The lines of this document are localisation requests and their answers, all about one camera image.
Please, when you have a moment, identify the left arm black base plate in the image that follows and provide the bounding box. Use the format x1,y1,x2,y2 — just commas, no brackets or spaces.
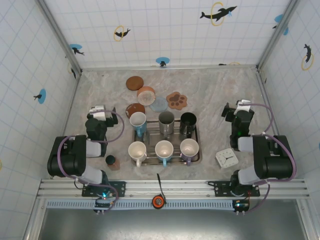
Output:
81,180,127,198

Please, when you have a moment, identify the stainless steel tray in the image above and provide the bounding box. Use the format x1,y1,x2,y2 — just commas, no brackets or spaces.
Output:
131,119,203,166

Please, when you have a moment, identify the dolphin blue disc sticker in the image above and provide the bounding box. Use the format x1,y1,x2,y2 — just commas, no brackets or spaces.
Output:
272,14,290,36
69,43,85,56
33,88,47,104
155,56,171,68

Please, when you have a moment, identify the blue mug white inside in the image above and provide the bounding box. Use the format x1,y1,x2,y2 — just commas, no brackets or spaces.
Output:
129,111,148,138

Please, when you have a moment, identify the dark brown round coaster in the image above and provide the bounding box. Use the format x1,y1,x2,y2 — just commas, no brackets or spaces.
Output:
125,75,145,91

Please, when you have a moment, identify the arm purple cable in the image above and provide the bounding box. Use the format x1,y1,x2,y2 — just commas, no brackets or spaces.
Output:
246,102,298,214
57,109,125,213

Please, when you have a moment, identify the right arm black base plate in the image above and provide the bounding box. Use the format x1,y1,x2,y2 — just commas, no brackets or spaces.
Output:
214,180,260,198

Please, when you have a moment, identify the aluminium corner post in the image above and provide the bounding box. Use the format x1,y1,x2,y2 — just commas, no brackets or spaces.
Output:
256,0,300,71
36,0,83,77

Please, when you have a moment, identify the large dolphin yellow ring sticker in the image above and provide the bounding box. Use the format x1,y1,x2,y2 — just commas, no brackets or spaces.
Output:
199,1,238,27

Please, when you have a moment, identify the orange black tape measure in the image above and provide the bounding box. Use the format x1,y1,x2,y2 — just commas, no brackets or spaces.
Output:
156,172,166,209

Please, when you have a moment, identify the slotted grey cable duct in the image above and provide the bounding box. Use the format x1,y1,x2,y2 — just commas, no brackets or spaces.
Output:
46,199,235,210

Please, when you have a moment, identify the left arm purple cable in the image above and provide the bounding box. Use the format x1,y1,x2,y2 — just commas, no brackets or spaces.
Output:
57,109,125,213

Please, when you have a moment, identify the white square clock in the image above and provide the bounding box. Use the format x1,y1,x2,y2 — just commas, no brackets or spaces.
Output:
215,147,240,169

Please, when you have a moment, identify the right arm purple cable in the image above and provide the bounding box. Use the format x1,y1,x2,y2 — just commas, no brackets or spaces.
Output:
246,102,298,214

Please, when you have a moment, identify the black mug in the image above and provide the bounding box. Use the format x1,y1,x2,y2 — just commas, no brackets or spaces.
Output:
179,112,198,139

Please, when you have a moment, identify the grey blue round coaster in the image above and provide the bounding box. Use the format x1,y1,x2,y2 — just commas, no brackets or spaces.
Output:
149,96,168,112

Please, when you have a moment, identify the light blue mug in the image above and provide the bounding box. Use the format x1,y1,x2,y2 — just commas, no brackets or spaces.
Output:
154,139,175,168

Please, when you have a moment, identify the aluminium back rail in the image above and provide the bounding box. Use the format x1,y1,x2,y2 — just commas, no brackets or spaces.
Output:
81,64,258,72

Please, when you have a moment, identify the small dolphin yellow ring sticker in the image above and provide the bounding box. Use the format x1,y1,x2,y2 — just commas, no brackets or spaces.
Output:
113,24,132,42
67,62,77,80
301,43,315,71

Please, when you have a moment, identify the lilac mug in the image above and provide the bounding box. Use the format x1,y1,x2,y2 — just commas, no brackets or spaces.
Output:
179,138,200,167

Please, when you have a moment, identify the brown spice jar black lid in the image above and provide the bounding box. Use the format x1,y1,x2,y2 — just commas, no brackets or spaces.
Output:
105,154,121,172

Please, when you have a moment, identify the stainless steel mug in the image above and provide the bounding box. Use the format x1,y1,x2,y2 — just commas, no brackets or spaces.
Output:
158,111,176,138

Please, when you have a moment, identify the brown paw shaped coaster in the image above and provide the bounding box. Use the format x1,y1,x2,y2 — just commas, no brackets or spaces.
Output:
165,91,188,111

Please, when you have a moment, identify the cream white mug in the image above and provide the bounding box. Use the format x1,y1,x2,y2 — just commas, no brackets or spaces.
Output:
127,141,148,168

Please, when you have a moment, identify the aluminium mounting rail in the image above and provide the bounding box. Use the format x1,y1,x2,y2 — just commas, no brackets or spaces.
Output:
37,178,311,200

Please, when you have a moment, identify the glossy brown round coaster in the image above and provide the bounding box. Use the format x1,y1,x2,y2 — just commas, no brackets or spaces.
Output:
125,102,146,118

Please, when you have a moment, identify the beige woven round coaster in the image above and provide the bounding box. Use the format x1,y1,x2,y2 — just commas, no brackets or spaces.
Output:
137,89,156,106

